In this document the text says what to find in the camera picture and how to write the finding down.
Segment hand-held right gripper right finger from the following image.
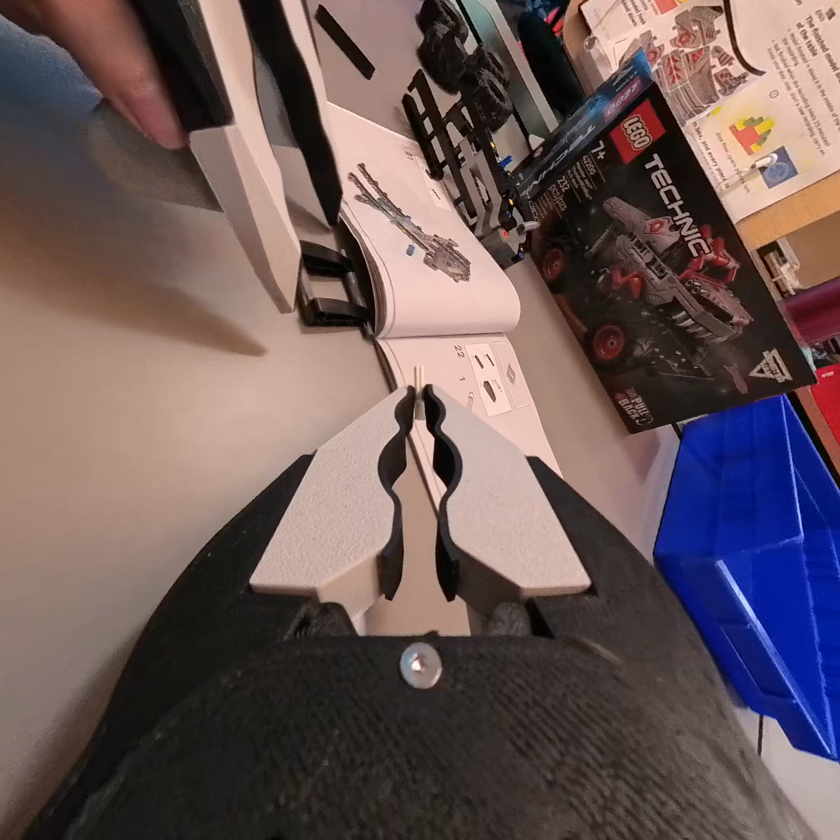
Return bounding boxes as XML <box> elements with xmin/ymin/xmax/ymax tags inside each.
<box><xmin>422</xmin><ymin>385</ymin><xmax>593</xmax><ymax>621</ymax></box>

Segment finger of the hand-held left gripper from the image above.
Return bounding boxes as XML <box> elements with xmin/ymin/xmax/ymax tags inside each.
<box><xmin>189</xmin><ymin>0</ymin><xmax>304</xmax><ymax>315</ymax></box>
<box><xmin>251</xmin><ymin>0</ymin><xmax>345</xmax><ymax>228</ymax></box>

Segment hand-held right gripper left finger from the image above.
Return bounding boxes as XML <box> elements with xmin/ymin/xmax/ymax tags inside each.
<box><xmin>248</xmin><ymin>386</ymin><xmax>417</xmax><ymax>636</ymax></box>

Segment black brick frame grey axles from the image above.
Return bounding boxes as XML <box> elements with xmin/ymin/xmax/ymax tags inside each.
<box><xmin>297</xmin><ymin>238</ymin><xmax>374</xmax><ymax>329</ymax></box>

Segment grey desk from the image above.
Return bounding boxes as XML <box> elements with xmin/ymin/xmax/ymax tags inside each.
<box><xmin>0</xmin><ymin>0</ymin><xmax>840</xmax><ymax>840</ymax></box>

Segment person's left hand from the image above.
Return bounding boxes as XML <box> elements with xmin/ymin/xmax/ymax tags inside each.
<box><xmin>39</xmin><ymin>0</ymin><xmax>193</xmax><ymax>152</ymax></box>

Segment long black brick beam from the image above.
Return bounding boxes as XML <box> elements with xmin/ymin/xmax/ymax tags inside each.
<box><xmin>314</xmin><ymin>4</ymin><xmax>377</xmax><ymax>82</ymax></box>

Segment blue cloth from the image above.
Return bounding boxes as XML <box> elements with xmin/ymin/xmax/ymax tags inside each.
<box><xmin>0</xmin><ymin>16</ymin><xmax>106</xmax><ymax>132</ymax></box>

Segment black toy tire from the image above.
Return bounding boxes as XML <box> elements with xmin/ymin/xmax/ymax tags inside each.
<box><xmin>458</xmin><ymin>42</ymin><xmax>511</xmax><ymax>120</ymax></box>
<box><xmin>419</xmin><ymin>0</ymin><xmax>473</xmax><ymax>78</ymax></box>

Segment black grey brick truck chassis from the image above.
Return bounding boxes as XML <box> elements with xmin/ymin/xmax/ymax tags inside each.
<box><xmin>400</xmin><ymin>66</ymin><xmax>547</xmax><ymax>270</ymax></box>

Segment open instruction booklet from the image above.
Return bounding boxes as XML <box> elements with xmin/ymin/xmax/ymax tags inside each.
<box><xmin>336</xmin><ymin>98</ymin><xmax>567</xmax><ymax>490</ymax></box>

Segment blue plastic bin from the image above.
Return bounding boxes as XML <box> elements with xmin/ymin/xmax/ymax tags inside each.
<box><xmin>653</xmin><ymin>392</ymin><xmax>840</xmax><ymax>763</ymax></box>

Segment toy truck set box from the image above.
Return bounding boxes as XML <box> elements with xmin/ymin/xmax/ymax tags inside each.
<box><xmin>511</xmin><ymin>46</ymin><xmax>819</xmax><ymax>435</ymax></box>

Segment red container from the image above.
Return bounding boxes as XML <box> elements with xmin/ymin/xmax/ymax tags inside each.
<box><xmin>810</xmin><ymin>374</ymin><xmax>840</xmax><ymax>460</ymax></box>

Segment cardboard box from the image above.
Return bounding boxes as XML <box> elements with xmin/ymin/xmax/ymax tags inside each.
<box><xmin>563</xmin><ymin>0</ymin><xmax>840</xmax><ymax>290</ymax></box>

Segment printed paper sheet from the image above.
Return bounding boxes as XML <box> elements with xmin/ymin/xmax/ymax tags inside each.
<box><xmin>581</xmin><ymin>0</ymin><xmax>840</xmax><ymax>224</ymax></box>

